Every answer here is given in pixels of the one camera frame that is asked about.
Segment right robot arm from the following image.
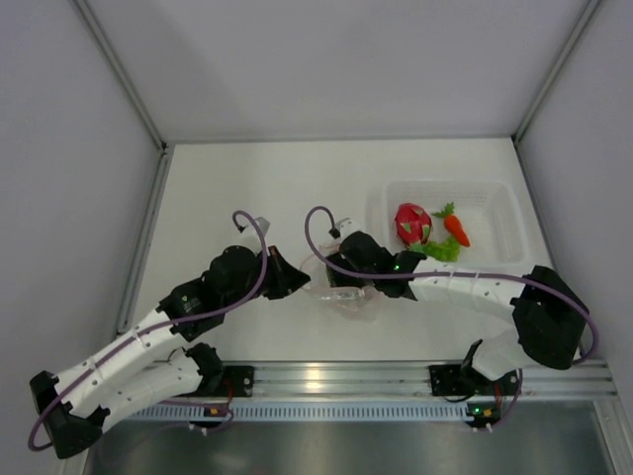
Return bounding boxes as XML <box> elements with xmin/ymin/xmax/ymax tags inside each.
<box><xmin>336</xmin><ymin>231</ymin><xmax>588</xmax><ymax>394</ymax></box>

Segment red fake food piece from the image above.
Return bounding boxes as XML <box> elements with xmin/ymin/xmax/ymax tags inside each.
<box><xmin>395</xmin><ymin>203</ymin><xmax>433</xmax><ymax>252</ymax></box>

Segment aluminium frame post right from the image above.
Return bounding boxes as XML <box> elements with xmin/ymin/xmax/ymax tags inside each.
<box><xmin>511</xmin><ymin>0</ymin><xmax>604</xmax><ymax>148</ymax></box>

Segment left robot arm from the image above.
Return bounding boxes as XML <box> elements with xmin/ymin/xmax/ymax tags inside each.
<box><xmin>30</xmin><ymin>245</ymin><xmax>311</xmax><ymax>459</ymax></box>

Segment clear zip top bag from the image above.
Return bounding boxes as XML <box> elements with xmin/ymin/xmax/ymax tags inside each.
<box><xmin>300</xmin><ymin>254</ymin><xmax>380</xmax><ymax>322</ymax></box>

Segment green fake grapes bunch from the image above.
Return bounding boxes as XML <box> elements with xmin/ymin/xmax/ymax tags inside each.
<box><xmin>422</xmin><ymin>236</ymin><xmax>462</xmax><ymax>262</ymax></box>

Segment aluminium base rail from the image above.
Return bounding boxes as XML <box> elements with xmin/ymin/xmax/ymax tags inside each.
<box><xmin>152</xmin><ymin>360</ymin><xmax>614</xmax><ymax>400</ymax></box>

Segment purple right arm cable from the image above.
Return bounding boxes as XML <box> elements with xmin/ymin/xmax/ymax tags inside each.
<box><xmin>304</xmin><ymin>206</ymin><xmax>603</xmax><ymax>366</ymax></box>

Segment grey slotted cable duct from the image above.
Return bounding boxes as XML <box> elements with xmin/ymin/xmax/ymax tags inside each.
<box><xmin>131</xmin><ymin>401</ymin><xmax>493</xmax><ymax>423</ymax></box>

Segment orange fake carrot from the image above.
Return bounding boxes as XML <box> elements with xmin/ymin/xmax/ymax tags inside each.
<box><xmin>433</xmin><ymin>202</ymin><xmax>471</xmax><ymax>247</ymax></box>

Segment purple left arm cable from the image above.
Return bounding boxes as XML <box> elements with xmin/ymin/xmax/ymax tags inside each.
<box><xmin>27</xmin><ymin>210</ymin><xmax>271</xmax><ymax>452</ymax></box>

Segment white perforated plastic basket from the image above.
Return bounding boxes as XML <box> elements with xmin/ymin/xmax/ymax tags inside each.
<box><xmin>365</xmin><ymin>179</ymin><xmax>532</xmax><ymax>269</ymax></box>

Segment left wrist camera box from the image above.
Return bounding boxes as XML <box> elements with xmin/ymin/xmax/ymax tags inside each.
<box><xmin>237</xmin><ymin>217</ymin><xmax>270</xmax><ymax>254</ymax></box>

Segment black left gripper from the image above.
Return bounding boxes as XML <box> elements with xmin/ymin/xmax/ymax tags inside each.
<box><xmin>223</xmin><ymin>244</ymin><xmax>310</xmax><ymax>312</ymax></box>

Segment aluminium frame post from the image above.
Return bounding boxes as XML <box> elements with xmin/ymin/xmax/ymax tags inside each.
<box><xmin>69</xmin><ymin>0</ymin><xmax>167</xmax><ymax>152</ymax></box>
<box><xmin>511</xmin><ymin>0</ymin><xmax>604</xmax><ymax>148</ymax></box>

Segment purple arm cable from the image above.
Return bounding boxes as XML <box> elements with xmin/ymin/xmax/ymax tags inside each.
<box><xmin>27</xmin><ymin>210</ymin><xmax>271</xmax><ymax>452</ymax></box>
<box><xmin>304</xmin><ymin>206</ymin><xmax>603</xmax><ymax>366</ymax></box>

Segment aluminium frame post left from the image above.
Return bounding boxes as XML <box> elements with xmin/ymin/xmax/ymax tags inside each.
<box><xmin>69</xmin><ymin>0</ymin><xmax>167</xmax><ymax>152</ymax></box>

